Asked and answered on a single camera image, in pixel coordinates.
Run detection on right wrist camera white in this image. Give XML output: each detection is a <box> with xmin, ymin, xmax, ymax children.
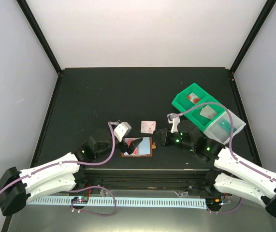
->
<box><xmin>167</xmin><ymin>113</ymin><xmax>180</xmax><ymax>133</ymax></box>

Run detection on red dotted card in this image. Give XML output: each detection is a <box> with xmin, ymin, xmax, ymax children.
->
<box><xmin>125</xmin><ymin>138</ymin><xmax>141</xmax><ymax>155</ymax></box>
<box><xmin>187</xmin><ymin>92</ymin><xmax>201</xmax><ymax>104</ymax></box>

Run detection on green bin middle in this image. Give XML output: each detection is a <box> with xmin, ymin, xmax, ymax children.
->
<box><xmin>185</xmin><ymin>96</ymin><xmax>224</xmax><ymax>132</ymax></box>

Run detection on small circuit board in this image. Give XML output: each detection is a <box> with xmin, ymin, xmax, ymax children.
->
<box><xmin>71</xmin><ymin>196</ymin><xmax>88</xmax><ymax>204</ymax></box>
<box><xmin>205</xmin><ymin>198</ymin><xmax>231</xmax><ymax>206</ymax></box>

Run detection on black frame post right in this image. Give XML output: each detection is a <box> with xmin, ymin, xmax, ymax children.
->
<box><xmin>229</xmin><ymin>0</ymin><xmax>276</xmax><ymax>73</ymax></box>

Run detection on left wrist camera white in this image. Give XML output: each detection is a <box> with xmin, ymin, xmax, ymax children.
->
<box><xmin>114</xmin><ymin>122</ymin><xmax>131</xmax><ymax>142</ymax></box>

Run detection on small circuit board left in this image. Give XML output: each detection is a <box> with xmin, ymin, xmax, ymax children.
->
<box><xmin>71</xmin><ymin>196</ymin><xmax>88</xmax><ymax>204</ymax></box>

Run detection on white card with magnetic stripe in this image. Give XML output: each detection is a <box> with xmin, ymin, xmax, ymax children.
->
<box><xmin>199</xmin><ymin>105</ymin><xmax>218</xmax><ymax>120</ymax></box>

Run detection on white card pink flowers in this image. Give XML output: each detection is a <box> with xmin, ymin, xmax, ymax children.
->
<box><xmin>140</xmin><ymin>121</ymin><xmax>156</xmax><ymax>134</ymax></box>

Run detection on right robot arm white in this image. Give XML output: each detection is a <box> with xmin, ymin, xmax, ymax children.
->
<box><xmin>154</xmin><ymin>120</ymin><xmax>276</xmax><ymax>218</ymax></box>

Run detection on small circuit board right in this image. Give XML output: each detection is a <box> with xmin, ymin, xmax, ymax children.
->
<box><xmin>205</xmin><ymin>198</ymin><xmax>231</xmax><ymax>206</ymax></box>

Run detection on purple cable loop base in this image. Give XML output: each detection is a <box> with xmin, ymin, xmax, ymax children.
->
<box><xmin>69</xmin><ymin>186</ymin><xmax>117</xmax><ymax>217</ymax></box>
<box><xmin>206</xmin><ymin>193</ymin><xmax>243</xmax><ymax>215</ymax></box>

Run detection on white translucent bin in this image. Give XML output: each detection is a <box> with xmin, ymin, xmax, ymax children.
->
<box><xmin>203</xmin><ymin>110</ymin><xmax>246</xmax><ymax>145</ymax></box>

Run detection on black frame post left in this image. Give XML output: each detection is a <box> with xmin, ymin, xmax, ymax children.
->
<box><xmin>16</xmin><ymin>0</ymin><xmax>62</xmax><ymax>75</ymax></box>

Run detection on green bin far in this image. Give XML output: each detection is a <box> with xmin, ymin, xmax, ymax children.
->
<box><xmin>172</xmin><ymin>83</ymin><xmax>211</xmax><ymax>113</ymax></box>

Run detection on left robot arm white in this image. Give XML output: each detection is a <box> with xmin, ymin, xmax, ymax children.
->
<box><xmin>0</xmin><ymin>129</ymin><xmax>142</xmax><ymax>217</ymax></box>

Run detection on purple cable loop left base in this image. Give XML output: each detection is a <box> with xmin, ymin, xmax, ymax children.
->
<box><xmin>69</xmin><ymin>186</ymin><xmax>117</xmax><ymax>217</ymax></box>

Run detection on black frame post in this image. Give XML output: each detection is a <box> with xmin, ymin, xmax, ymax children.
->
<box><xmin>229</xmin><ymin>0</ymin><xmax>276</xmax><ymax>73</ymax></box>
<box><xmin>16</xmin><ymin>0</ymin><xmax>62</xmax><ymax>75</ymax></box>

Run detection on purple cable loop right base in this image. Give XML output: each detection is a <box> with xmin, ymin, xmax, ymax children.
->
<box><xmin>206</xmin><ymin>193</ymin><xmax>243</xmax><ymax>215</ymax></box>

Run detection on brown leather card holder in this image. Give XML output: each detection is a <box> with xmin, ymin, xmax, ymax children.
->
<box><xmin>121</xmin><ymin>137</ymin><xmax>157</xmax><ymax>158</ymax></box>

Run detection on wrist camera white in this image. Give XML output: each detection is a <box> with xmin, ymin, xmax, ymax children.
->
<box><xmin>167</xmin><ymin>113</ymin><xmax>180</xmax><ymax>133</ymax></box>
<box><xmin>114</xmin><ymin>122</ymin><xmax>131</xmax><ymax>142</ymax></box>

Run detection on teal card in bin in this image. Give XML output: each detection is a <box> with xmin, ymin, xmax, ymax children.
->
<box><xmin>218</xmin><ymin>119</ymin><xmax>231</xmax><ymax>134</ymax></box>

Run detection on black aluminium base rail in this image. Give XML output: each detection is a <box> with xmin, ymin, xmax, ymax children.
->
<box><xmin>82</xmin><ymin>168</ymin><xmax>215</xmax><ymax>196</ymax></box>

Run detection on white slotted cable duct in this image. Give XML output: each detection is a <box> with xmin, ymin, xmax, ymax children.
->
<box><xmin>28</xmin><ymin>196</ymin><xmax>206</xmax><ymax>209</ymax></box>

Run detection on red dotted card in bin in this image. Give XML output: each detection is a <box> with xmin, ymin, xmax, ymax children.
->
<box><xmin>187</xmin><ymin>92</ymin><xmax>201</xmax><ymax>104</ymax></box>

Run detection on green bin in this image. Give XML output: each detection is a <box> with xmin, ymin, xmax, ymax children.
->
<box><xmin>185</xmin><ymin>96</ymin><xmax>224</xmax><ymax>132</ymax></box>
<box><xmin>172</xmin><ymin>83</ymin><xmax>211</xmax><ymax>113</ymax></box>

